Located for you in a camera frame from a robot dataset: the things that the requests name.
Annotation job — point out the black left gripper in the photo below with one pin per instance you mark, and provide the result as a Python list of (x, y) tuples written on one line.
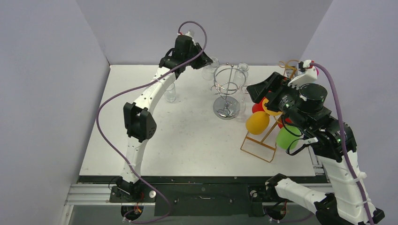
[(203, 60)]

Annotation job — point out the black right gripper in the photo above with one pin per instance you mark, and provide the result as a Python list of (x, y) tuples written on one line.
[(276, 94)]

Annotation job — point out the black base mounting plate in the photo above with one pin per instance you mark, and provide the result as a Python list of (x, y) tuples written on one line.
[(197, 196)]

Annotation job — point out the red plastic wine glass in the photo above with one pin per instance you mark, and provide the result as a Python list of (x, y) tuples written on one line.
[(258, 107)]

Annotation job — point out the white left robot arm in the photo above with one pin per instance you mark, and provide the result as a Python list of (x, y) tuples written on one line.
[(138, 119)]

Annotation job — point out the patterned clear glass goblet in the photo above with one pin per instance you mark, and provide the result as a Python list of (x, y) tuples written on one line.
[(170, 93)]

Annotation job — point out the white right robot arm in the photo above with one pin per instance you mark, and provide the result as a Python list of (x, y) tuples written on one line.
[(333, 143)]

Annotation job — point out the pink plastic wine glass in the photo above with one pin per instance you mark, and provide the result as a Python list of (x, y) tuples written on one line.
[(316, 70)]

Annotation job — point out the clear stemmed wine glass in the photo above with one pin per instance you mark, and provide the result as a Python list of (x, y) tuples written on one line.
[(242, 94)]

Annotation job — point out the chrome spiral glass rack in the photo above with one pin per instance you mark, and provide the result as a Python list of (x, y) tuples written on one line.
[(225, 106)]

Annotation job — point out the yellow plastic wine glass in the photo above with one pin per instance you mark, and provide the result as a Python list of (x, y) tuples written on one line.
[(257, 123)]

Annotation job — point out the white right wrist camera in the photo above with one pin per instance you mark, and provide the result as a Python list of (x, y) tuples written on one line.
[(306, 74)]

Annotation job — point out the green plastic wine glass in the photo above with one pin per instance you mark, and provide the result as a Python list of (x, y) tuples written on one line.
[(288, 136)]

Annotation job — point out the gold wire glass rack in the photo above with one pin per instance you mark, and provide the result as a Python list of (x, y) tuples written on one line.
[(262, 146)]

